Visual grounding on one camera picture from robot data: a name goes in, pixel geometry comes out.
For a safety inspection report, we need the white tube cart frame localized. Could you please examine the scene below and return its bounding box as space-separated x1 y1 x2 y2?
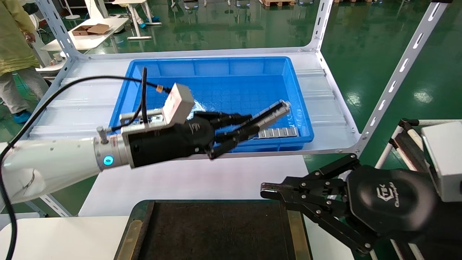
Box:
375 118 462 170

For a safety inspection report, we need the blue plastic bin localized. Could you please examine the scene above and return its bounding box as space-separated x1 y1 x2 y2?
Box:
108 57 314 154

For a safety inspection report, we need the person in yellow coat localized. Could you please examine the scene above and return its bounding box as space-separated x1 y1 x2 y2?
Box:
0 0 50 124

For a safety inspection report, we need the open cardboard box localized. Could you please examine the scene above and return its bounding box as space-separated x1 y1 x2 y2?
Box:
71 23 111 36

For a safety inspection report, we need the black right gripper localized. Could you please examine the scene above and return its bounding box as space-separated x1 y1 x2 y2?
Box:
260 153 439 255

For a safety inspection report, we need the black container tray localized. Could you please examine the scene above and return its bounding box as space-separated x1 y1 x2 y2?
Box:
114 199 313 260

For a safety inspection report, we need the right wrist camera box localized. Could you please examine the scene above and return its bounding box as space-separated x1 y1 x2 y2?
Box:
422 121 462 203

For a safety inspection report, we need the wooden pallet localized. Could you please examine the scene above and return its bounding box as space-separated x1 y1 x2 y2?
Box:
260 0 296 7

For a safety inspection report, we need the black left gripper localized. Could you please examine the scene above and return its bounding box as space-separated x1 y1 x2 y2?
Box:
121 111 261 169

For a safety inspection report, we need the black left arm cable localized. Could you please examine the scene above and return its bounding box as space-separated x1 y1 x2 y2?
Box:
0 67 171 260

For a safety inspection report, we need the white work table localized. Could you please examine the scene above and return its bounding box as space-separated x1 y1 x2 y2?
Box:
40 17 129 51

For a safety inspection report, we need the white slotted metal shelf rack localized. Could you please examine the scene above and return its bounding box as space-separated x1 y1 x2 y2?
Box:
16 0 453 218

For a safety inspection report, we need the person with blue shoe covers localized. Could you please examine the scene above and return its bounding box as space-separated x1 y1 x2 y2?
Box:
134 0 161 29

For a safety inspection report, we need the long grey metal housing part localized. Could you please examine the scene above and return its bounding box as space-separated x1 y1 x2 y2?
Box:
236 100 291 139

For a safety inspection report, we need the white desk frame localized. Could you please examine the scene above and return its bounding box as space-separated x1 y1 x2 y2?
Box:
112 0 162 40

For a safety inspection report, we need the white machine stand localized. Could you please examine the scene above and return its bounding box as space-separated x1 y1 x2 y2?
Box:
31 14 68 77

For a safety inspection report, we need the silver ribbed metal plate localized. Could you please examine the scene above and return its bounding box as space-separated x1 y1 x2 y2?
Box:
258 127 299 139

